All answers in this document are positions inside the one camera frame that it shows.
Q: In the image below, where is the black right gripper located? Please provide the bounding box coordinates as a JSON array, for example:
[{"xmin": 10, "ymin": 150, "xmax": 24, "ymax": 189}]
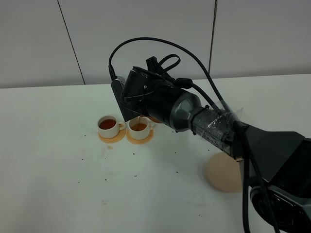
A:
[{"xmin": 116, "ymin": 96, "xmax": 148, "ymax": 122}]

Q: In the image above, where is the brown clay teapot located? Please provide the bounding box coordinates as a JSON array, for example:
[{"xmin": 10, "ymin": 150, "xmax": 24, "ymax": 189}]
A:
[{"xmin": 139, "ymin": 115, "xmax": 162, "ymax": 124}]

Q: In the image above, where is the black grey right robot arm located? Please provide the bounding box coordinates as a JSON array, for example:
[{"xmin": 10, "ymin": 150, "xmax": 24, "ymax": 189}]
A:
[{"xmin": 109, "ymin": 57, "xmax": 311, "ymax": 233}]

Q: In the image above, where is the beige round teapot coaster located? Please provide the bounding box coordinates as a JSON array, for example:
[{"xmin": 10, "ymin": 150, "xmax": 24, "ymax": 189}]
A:
[{"xmin": 204, "ymin": 152, "xmax": 242, "ymax": 193}]

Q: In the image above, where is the right white teacup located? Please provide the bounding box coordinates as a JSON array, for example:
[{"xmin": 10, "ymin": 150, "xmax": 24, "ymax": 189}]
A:
[{"xmin": 128, "ymin": 116, "xmax": 155, "ymax": 140}]

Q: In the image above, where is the white teacup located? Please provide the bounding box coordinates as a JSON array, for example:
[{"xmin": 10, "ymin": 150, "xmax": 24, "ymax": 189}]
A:
[
  {"xmin": 128, "ymin": 116, "xmax": 155, "ymax": 140},
  {"xmin": 97, "ymin": 116, "xmax": 126, "ymax": 139}
]

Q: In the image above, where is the left orange cup coaster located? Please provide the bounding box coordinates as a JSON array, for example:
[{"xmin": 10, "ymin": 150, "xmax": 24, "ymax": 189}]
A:
[{"xmin": 98, "ymin": 129, "xmax": 126, "ymax": 144}]

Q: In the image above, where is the orange cup coaster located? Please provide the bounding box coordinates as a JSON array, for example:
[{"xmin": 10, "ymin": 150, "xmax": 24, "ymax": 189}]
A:
[
  {"xmin": 126, "ymin": 130, "xmax": 154, "ymax": 145},
  {"xmin": 98, "ymin": 129, "xmax": 126, "ymax": 144}
]

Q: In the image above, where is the left white teacup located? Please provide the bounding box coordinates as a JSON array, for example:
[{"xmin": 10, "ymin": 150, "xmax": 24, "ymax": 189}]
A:
[{"xmin": 97, "ymin": 116, "xmax": 126, "ymax": 139}]

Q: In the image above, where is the right orange cup coaster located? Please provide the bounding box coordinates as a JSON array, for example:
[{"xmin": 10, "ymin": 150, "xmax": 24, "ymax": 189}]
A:
[{"xmin": 126, "ymin": 130, "xmax": 154, "ymax": 145}]

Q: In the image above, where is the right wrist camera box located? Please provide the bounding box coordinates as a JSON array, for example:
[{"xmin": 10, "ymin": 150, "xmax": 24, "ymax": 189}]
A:
[{"xmin": 111, "ymin": 76, "xmax": 125, "ymax": 102}]

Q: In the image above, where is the black right camera cable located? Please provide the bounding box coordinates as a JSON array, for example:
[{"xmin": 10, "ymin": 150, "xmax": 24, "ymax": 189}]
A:
[{"xmin": 108, "ymin": 37, "xmax": 280, "ymax": 233}]

